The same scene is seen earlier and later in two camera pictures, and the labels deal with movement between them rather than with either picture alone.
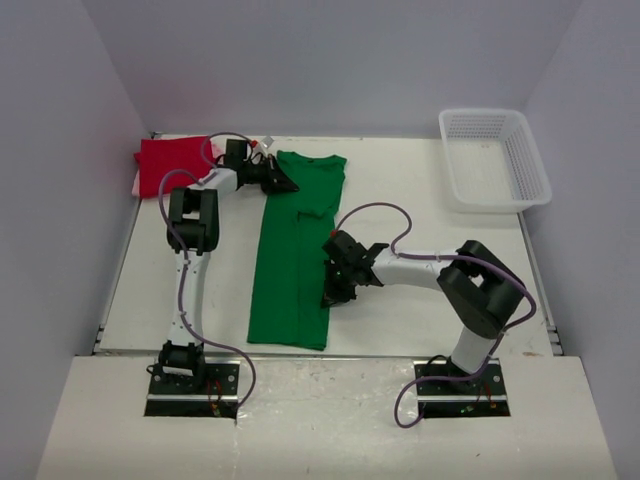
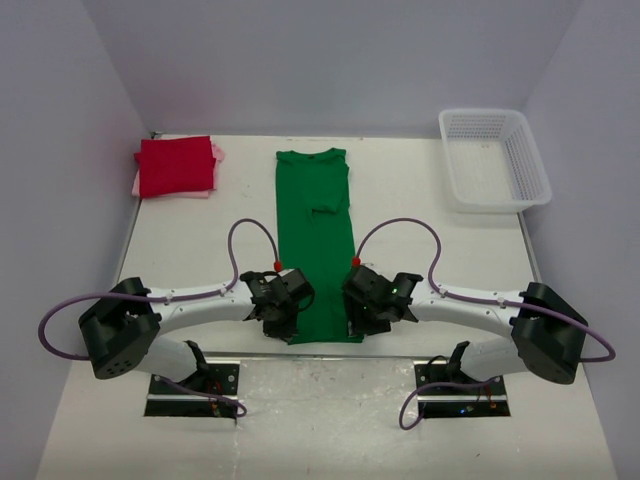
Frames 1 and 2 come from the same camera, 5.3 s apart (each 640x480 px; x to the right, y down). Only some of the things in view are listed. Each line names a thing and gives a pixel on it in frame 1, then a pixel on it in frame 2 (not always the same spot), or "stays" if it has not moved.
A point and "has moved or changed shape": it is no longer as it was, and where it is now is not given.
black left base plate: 215,396 stays
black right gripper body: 341,285 → 365,316
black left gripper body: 263,175 → 282,324
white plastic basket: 493,162 stays
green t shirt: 287,307 has moved or changed shape
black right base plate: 444,390 stays
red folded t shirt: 170,163 stays
